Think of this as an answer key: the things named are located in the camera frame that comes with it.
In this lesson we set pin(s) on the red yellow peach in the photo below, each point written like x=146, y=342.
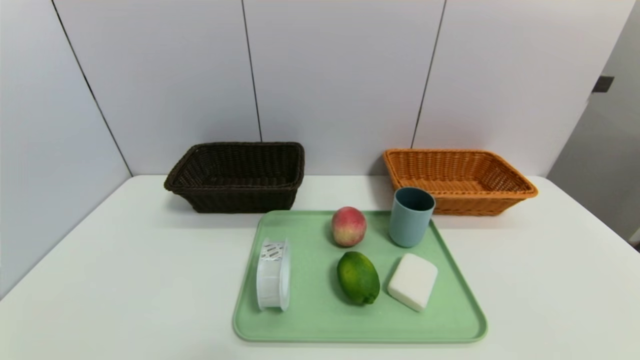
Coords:
x=349, y=227

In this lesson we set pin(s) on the white soap bar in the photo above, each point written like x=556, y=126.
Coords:
x=412, y=281

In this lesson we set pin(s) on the blue grey plastic cup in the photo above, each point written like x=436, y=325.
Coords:
x=410, y=225

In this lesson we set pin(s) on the green lime fruit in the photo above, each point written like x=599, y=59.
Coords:
x=357, y=277

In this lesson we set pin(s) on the orange wicker basket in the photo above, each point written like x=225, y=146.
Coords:
x=475, y=202

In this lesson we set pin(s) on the light green plastic tray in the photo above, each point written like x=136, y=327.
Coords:
x=320, y=310

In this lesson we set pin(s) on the dark brown wicker basket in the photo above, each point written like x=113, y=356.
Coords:
x=240, y=200

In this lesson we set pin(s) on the clear tape roll spool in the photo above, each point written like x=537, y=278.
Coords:
x=272, y=280

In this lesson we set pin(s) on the dark wall bracket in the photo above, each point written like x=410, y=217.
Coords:
x=603, y=84

